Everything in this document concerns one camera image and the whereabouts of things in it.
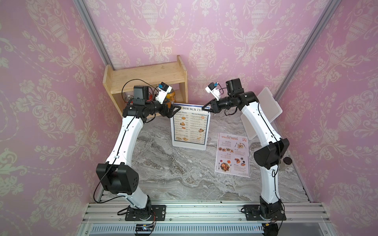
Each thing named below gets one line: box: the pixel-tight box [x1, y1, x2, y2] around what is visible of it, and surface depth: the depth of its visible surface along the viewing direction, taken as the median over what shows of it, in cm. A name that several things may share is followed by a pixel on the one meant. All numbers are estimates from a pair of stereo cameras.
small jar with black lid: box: [283, 156, 293, 165], surface depth 83 cm
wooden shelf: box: [102, 56, 189, 116], surface depth 80 cm
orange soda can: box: [164, 90, 177, 109], surface depth 87 cm
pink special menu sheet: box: [214, 132, 251, 178], surface depth 96 cm
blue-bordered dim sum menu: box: [171, 102, 209, 146], surface depth 87 cm
